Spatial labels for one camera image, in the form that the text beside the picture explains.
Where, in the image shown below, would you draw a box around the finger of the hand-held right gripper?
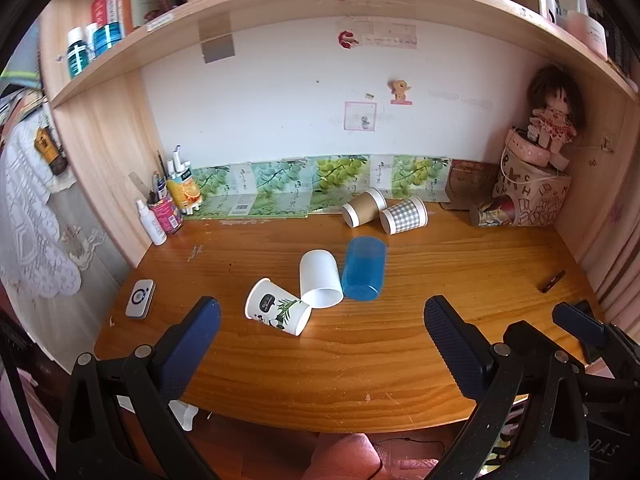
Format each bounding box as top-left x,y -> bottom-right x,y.
552,300 -> 610,363

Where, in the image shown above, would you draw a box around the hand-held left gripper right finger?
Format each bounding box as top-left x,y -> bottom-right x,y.
423,295 -> 593,480

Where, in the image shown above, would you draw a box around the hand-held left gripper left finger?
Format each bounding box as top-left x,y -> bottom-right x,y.
56,296 -> 222,480

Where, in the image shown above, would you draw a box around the panda print paper cup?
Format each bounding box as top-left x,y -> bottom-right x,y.
244,278 -> 312,337

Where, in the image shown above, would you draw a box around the blue plastic cup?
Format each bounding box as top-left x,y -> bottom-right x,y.
341,235 -> 387,303

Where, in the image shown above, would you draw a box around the colourful patterned paper cup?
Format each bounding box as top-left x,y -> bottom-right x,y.
469,196 -> 521,229

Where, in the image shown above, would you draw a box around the grey checkered paper cup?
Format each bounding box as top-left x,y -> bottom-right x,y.
379,196 -> 428,235

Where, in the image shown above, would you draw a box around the white paper cup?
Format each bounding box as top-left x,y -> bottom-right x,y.
299,249 -> 344,309

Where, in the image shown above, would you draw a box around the brown paper cup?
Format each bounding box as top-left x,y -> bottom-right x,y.
342,187 -> 388,228

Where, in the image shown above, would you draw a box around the small white electronic device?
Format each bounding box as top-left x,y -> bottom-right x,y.
125,279 -> 156,319

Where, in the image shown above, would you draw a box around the white spray bottle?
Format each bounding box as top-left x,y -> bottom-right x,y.
135,199 -> 168,246

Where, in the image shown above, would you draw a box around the pink pen holder can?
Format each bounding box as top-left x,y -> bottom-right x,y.
148,197 -> 184,235

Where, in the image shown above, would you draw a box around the letter print gift box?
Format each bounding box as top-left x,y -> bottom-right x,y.
492,152 -> 572,227

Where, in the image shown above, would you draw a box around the orange print carton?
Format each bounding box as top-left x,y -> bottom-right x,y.
166,172 -> 203,212

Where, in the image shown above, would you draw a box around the green grape print box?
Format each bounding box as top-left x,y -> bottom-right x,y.
370,154 -> 452,204
307,155 -> 373,214
187,162 -> 253,219
227,158 -> 318,219

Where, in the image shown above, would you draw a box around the brown paper bag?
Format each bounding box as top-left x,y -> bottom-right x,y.
444,160 -> 501,211

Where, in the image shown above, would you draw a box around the person's leg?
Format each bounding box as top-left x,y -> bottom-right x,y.
302,433 -> 389,480

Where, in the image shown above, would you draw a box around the clear plastic ruler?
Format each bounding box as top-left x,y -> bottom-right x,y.
128,172 -> 151,202

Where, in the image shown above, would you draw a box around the round pink gift box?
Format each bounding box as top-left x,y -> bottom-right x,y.
505,127 -> 551,166

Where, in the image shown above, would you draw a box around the white lace curtain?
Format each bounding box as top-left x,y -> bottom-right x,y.
0,115 -> 85,302

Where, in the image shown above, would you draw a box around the brown-haired rag doll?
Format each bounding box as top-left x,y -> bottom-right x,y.
525,65 -> 586,171

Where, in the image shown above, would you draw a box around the brown bottle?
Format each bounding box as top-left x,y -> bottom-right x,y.
34,127 -> 69,177

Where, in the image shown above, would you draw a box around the pink jar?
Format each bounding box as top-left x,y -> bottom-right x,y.
565,10 -> 609,57

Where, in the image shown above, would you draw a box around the grey tape patch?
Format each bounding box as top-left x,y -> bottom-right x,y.
199,12 -> 236,65

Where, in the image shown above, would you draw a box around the white teal bottle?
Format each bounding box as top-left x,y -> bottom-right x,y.
66,27 -> 94,80

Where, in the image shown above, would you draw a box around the teal jar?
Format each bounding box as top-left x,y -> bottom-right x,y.
92,22 -> 125,56

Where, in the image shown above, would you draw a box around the orange book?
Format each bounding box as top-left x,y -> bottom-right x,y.
116,0 -> 177,31

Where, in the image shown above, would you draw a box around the red books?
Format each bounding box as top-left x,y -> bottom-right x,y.
91,0 -> 122,27

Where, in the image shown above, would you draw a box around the wooden desk shelf unit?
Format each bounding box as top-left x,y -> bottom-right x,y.
37,0 -> 640,281

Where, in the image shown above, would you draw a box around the black cable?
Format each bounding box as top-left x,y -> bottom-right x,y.
372,436 -> 452,453

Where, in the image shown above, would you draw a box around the orange cartoon wall sticker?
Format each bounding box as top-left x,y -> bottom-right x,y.
390,79 -> 415,106

